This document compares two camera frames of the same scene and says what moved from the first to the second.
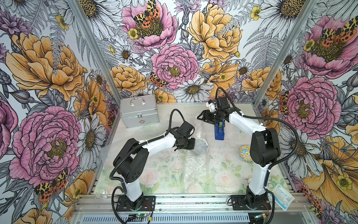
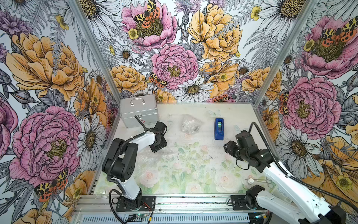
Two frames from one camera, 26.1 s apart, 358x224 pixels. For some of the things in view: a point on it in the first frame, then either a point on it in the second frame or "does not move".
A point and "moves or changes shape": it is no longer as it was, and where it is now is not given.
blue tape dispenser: x=219 y=130 does not move
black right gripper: x=206 y=114 to x=229 y=146
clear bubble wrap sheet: x=197 y=161 moves or changes shape
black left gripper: x=190 y=147 to x=163 y=144
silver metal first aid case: x=138 y=111 does not move
